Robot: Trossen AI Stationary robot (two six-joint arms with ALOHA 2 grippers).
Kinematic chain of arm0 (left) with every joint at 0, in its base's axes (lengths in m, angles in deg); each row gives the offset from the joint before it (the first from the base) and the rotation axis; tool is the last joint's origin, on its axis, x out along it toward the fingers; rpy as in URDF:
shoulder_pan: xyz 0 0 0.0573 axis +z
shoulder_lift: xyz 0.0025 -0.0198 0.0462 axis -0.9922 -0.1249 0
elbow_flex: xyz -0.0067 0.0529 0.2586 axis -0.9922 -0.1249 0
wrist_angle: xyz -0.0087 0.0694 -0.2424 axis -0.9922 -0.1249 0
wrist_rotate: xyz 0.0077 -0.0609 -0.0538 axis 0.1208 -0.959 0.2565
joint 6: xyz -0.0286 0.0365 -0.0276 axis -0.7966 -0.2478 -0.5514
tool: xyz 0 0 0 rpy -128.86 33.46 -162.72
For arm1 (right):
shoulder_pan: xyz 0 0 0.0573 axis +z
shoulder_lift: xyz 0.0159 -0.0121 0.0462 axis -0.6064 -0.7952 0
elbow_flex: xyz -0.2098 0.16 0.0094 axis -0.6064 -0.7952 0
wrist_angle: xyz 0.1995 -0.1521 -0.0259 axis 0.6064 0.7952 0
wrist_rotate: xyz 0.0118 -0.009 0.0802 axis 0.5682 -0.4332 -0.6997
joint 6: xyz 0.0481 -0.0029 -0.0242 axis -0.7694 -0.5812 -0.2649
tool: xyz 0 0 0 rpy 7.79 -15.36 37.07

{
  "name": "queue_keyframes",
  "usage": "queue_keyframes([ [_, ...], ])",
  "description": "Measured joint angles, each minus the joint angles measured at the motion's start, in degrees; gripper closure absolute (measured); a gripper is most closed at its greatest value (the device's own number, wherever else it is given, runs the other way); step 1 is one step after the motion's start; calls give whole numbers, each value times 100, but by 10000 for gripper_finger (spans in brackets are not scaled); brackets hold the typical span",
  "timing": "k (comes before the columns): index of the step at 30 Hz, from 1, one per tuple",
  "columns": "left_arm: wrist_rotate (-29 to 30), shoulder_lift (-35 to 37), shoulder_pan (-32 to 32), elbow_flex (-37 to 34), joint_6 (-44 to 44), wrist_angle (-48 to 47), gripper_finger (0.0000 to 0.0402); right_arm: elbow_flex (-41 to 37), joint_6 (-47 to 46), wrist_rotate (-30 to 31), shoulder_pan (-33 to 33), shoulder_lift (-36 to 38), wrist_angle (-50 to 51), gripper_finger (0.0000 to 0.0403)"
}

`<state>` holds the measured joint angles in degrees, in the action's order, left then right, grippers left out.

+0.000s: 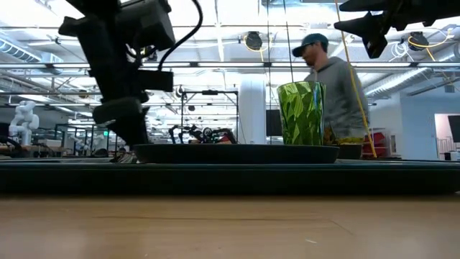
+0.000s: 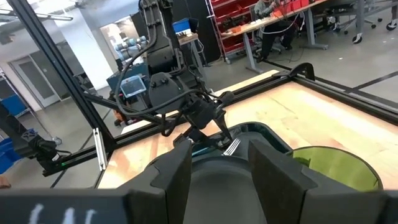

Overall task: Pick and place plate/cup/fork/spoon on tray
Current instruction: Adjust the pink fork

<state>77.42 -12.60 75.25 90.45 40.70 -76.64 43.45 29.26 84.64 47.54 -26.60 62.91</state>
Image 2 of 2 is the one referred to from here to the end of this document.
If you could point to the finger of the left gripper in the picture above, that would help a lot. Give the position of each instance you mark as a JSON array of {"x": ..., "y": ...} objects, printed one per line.
[
  {"x": 223, "y": 123},
  {"x": 186, "y": 137}
]

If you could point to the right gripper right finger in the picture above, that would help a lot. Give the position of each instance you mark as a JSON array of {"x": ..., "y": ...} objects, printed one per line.
[{"x": 286, "y": 193}]

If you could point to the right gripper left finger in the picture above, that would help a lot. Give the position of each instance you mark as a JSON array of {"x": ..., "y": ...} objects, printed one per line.
[{"x": 161, "y": 193}]

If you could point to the green patterned glass cup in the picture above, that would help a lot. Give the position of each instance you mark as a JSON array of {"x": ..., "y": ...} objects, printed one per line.
[{"x": 339, "y": 168}]

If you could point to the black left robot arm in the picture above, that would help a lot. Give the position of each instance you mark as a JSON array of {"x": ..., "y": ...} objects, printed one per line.
[{"x": 161, "y": 90}]

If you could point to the grey background robot arm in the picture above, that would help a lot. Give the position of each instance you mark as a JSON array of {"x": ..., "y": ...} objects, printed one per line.
[{"x": 130, "y": 46}]

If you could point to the dark green plastic tray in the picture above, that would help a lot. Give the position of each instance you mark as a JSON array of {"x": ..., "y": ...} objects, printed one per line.
[{"x": 270, "y": 137}]

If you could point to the device with blue screen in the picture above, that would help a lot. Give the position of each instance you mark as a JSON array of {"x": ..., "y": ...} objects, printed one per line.
[{"x": 133, "y": 87}]

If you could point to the wooden work table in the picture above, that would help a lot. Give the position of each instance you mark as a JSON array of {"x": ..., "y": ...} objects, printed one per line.
[{"x": 248, "y": 53}]

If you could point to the blue box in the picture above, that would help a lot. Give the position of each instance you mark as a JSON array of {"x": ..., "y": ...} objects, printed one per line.
[{"x": 182, "y": 25}]

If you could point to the person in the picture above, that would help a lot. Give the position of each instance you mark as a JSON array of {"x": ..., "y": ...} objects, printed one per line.
[{"x": 273, "y": 34}]

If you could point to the red storage shelf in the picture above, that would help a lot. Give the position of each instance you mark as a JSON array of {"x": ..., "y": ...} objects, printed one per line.
[{"x": 230, "y": 12}]

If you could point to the grey glass door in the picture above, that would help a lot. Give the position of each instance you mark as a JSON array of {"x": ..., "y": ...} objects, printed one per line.
[{"x": 34, "y": 81}]

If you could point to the office chair base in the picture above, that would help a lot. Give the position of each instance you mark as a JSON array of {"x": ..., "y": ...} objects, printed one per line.
[{"x": 360, "y": 18}]

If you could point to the blue storage bin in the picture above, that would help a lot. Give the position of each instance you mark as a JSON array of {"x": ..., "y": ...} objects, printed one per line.
[{"x": 12, "y": 105}]

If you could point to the silver aluminium bracket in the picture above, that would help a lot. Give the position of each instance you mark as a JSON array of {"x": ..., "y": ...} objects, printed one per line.
[{"x": 100, "y": 149}]

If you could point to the black aluminium table frame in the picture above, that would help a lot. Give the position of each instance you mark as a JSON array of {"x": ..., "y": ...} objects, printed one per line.
[{"x": 342, "y": 98}]

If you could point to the black clamp mount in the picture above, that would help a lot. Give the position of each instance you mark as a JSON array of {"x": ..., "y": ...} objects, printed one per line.
[{"x": 43, "y": 149}]

